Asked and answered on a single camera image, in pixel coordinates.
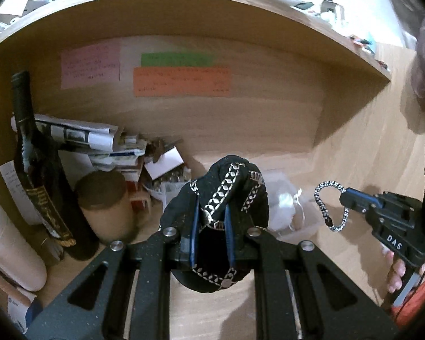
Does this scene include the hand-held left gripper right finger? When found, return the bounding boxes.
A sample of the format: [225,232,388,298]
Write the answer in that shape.
[224,203,401,340]

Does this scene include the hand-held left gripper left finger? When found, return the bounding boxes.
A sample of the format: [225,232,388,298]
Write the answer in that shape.
[26,198,201,340]

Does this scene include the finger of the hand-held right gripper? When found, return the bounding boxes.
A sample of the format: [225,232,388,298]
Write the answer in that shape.
[339,188,381,215]

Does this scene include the black embroidered cloth pouch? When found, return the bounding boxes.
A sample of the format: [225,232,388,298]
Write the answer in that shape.
[162,155,270,294]

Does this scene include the black and white braided cord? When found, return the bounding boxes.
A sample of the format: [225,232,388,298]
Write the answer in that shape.
[313,180,349,232]

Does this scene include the person's right hand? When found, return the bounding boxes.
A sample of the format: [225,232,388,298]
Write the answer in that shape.
[386,251,425,293]

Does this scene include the clear plastic bag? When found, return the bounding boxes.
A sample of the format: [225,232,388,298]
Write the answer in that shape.
[262,173,323,241]

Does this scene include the pile of papers and boxes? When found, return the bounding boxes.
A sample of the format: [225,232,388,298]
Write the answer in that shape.
[88,133,194,202]

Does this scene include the brown ceramic mug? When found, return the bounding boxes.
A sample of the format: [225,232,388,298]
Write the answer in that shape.
[74,171,153,245]

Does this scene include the orange paper note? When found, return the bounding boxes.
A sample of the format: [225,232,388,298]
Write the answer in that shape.
[133,65,232,98]

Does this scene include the rolled newspaper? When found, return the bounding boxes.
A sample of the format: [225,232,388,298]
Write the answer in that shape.
[10,113,121,153]

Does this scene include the green paper note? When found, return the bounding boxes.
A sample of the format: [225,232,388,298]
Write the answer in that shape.
[141,52,214,67]

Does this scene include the dark wine bottle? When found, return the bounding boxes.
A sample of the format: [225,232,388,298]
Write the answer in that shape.
[11,71,100,261]

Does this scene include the white plastic bottle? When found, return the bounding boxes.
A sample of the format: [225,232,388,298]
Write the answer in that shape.
[0,201,47,293]

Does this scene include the pink paper note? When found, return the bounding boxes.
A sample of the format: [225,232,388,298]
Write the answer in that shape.
[60,41,123,90]

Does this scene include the white paper sheet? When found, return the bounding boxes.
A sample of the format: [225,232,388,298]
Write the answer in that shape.
[0,161,26,208]

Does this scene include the blue and white packet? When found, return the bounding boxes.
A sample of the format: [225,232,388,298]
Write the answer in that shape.
[7,288,45,333]

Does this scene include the wooden shelf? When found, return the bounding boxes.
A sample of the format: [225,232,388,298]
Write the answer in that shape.
[0,0,393,86]

